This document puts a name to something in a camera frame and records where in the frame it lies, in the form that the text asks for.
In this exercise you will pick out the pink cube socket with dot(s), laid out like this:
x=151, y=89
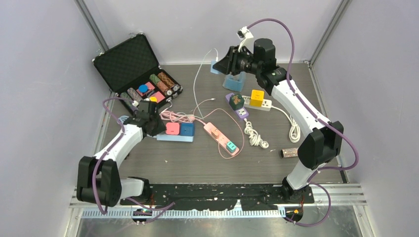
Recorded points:
x=173, y=128

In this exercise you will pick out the teal charger plug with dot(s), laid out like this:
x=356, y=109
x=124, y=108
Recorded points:
x=231, y=147

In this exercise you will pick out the light blue power strip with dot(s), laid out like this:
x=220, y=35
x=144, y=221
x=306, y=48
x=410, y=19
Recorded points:
x=174, y=138

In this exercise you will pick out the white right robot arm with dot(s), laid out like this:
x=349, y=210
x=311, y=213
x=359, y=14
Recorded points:
x=322, y=142

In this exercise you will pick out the glittery small cylinder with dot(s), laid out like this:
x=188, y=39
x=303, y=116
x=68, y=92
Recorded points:
x=288, y=153

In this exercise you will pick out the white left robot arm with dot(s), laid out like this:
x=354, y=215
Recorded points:
x=98, y=179

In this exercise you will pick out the black chip case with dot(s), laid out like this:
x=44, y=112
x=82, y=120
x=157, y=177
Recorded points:
x=132, y=67

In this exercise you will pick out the dark blue cube socket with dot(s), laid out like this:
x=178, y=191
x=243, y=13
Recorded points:
x=187, y=129

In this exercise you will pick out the light blue charger plug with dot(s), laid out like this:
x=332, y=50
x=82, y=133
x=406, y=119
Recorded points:
x=215, y=68

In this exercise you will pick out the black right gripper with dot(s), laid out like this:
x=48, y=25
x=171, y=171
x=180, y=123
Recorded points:
x=229, y=63

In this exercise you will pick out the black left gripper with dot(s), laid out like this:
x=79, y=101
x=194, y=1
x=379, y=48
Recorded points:
x=161, y=128

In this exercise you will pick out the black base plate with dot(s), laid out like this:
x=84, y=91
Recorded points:
x=218, y=197

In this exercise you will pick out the dark green cube socket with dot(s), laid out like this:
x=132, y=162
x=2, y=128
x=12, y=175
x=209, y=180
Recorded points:
x=236, y=101

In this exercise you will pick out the yellow cube socket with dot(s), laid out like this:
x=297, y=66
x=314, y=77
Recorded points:
x=256, y=98

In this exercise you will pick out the orange pink charger plug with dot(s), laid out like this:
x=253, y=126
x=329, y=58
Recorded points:
x=215, y=133

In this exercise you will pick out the blue wrapped metronome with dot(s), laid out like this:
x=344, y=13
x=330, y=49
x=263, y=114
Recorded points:
x=235, y=83

